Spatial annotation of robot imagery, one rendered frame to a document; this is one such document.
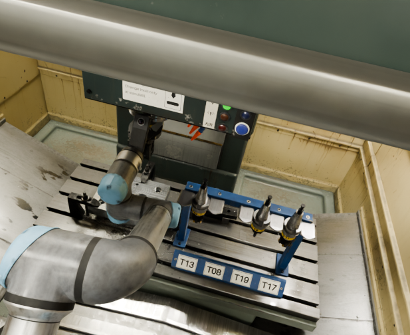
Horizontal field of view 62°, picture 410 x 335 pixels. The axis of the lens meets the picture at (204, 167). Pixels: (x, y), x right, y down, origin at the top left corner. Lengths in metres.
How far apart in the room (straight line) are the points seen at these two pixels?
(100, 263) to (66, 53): 0.43
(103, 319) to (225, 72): 1.36
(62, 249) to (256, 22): 0.51
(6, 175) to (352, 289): 1.76
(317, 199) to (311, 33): 2.13
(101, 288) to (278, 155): 1.72
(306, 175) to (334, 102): 2.08
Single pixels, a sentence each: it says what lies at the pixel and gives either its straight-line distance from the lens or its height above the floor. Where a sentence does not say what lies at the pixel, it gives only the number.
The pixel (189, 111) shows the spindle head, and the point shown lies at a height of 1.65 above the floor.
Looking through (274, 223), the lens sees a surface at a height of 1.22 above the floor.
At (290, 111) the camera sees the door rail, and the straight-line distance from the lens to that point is 0.22.
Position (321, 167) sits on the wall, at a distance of 2.25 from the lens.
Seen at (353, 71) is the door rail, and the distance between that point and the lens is 0.22.
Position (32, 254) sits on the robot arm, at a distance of 0.65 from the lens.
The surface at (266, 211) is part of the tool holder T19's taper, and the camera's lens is 1.16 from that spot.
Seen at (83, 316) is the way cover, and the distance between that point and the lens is 1.54.
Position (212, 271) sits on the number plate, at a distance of 1.38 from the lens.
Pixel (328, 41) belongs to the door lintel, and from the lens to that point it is 0.23.
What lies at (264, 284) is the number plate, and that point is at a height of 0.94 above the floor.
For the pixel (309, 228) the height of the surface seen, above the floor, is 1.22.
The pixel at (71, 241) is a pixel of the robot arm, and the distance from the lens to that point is 0.65.
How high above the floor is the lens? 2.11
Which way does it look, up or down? 42 degrees down
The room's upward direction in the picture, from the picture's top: 11 degrees clockwise
